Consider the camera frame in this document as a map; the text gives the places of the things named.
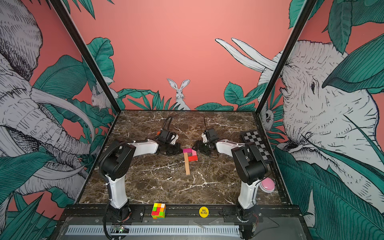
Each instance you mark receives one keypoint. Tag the white ventilation grille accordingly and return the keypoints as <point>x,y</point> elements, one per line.
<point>143,230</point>

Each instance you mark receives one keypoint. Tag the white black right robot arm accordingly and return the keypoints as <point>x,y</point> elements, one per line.
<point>249,163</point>

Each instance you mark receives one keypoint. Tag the black white checkerboard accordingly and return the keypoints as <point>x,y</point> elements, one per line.
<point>253,136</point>

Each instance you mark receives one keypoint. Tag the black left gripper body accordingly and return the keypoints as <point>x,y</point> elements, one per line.
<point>173,150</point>

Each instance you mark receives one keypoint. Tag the red block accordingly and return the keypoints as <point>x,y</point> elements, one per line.
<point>193,158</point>

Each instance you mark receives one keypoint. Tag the small circuit board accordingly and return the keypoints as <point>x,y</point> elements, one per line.
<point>120,230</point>

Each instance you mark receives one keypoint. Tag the yellow big blind chip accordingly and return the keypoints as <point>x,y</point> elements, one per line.
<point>204,212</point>

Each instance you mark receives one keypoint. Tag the pink round button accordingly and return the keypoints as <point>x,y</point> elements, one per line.
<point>267,185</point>

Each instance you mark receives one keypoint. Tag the magenta block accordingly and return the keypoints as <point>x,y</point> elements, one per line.
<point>187,150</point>

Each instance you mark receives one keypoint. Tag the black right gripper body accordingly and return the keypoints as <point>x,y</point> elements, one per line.
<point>205,148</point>

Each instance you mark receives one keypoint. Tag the natural wood block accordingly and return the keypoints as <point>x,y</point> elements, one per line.
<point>186,158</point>
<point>187,168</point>

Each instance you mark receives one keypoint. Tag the colourful puzzle cube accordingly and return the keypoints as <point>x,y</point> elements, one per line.
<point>158,211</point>

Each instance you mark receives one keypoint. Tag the black front rail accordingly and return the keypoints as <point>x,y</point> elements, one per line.
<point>229,213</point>

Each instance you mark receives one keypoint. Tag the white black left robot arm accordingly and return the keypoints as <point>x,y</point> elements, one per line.
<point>117,159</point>

